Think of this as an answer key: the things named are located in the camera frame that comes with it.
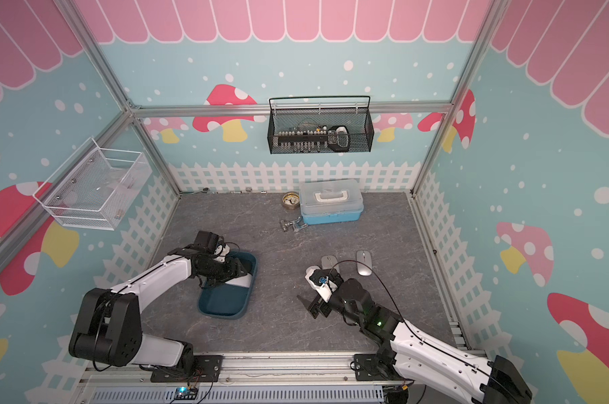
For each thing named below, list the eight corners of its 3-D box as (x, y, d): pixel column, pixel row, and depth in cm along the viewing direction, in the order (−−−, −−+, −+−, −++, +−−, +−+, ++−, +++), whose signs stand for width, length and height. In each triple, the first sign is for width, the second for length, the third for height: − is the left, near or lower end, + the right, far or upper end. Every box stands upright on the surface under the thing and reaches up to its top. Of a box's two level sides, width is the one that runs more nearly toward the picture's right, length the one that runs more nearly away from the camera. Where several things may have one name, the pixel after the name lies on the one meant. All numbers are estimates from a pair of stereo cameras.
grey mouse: (321, 272, 96) (321, 269, 94) (320, 259, 100) (321, 255, 98) (339, 272, 96) (339, 269, 94) (338, 259, 100) (338, 255, 98)
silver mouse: (357, 275, 96) (358, 273, 94) (354, 253, 102) (355, 250, 100) (373, 275, 96) (374, 273, 94) (369, 253, 102) (370, 250, 100)
